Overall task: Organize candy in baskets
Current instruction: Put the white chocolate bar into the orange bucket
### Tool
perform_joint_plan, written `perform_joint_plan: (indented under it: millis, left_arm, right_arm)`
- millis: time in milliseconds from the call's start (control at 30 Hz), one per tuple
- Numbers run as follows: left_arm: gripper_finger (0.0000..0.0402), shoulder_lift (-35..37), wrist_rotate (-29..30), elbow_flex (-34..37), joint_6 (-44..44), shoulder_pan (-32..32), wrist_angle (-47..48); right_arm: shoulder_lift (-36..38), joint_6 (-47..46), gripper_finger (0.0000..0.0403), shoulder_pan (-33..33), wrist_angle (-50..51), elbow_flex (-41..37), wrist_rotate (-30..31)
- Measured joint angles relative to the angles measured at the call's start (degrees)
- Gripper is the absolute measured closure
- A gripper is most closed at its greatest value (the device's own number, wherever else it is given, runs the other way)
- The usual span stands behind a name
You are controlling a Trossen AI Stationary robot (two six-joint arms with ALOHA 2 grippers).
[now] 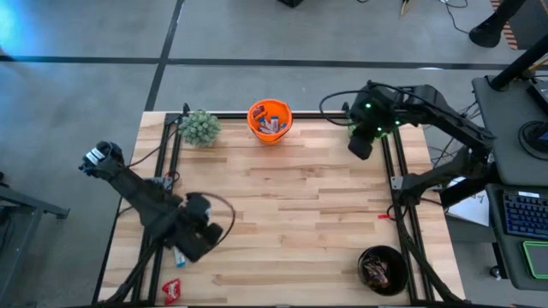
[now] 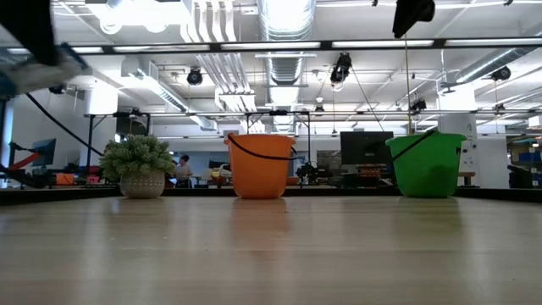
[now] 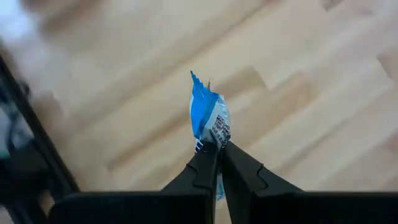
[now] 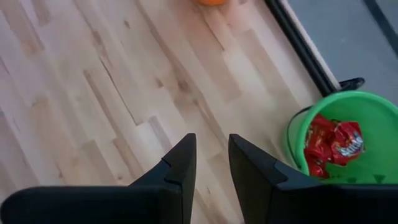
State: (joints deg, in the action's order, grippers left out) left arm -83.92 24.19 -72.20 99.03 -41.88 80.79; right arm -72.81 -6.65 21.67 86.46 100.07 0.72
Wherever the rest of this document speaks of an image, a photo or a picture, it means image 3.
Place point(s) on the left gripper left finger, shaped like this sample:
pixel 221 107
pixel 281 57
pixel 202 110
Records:
pixel 199 177

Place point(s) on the white blue Hershey's bar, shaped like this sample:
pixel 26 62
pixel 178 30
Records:
pixel 208 115

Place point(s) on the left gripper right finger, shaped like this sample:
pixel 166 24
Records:
pixel 245 177

